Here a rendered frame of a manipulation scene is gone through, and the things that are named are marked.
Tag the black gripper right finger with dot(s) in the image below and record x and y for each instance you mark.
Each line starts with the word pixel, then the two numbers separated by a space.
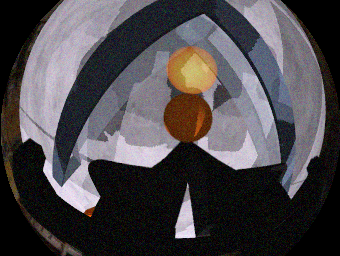
pixel 214 186

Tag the brown ball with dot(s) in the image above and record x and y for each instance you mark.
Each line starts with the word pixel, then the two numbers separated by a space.
pixel 188 117

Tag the translucent orange ball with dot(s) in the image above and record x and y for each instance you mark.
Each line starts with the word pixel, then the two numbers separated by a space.
pixel 191 69

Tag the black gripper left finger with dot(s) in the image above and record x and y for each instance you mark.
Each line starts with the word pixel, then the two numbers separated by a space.
pixel 161 185

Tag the clear corner wall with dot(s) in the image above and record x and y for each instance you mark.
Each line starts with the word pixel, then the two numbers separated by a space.
pixel 234 72

